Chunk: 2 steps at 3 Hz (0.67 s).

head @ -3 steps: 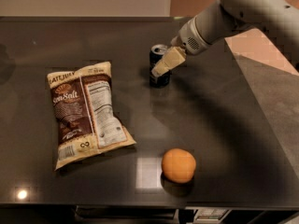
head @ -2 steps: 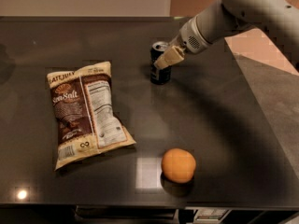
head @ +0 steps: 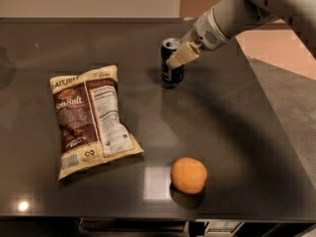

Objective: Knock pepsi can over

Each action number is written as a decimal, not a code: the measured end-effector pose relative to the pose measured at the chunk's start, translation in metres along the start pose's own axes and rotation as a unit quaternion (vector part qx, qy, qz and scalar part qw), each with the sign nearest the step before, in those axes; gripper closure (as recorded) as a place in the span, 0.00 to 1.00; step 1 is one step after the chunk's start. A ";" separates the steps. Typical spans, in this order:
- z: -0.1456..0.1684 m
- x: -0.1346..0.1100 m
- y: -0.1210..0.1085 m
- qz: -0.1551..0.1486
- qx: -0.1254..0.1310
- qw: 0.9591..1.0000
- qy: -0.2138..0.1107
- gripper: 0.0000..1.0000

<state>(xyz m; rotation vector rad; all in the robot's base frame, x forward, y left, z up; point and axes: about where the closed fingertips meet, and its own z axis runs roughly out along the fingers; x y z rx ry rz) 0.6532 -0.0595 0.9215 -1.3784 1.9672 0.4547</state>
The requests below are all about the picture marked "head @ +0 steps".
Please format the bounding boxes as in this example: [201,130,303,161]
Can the brown sea salt chip bag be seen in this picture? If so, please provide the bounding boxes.
[49,65,143,179]

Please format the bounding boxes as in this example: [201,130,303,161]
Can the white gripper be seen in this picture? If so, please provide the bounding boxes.
[166,8,230,69]

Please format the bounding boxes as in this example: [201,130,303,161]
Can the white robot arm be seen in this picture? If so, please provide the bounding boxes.
[167,0,316,69]

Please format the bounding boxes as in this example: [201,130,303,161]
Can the blue pepsi can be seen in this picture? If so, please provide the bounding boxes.
[161,38,184,85]

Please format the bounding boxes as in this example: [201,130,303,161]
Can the orange fruit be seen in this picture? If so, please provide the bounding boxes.
[171,157,207,195]

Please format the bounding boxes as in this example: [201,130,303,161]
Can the shelf under table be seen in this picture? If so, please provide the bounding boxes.
[79,219,243,237]

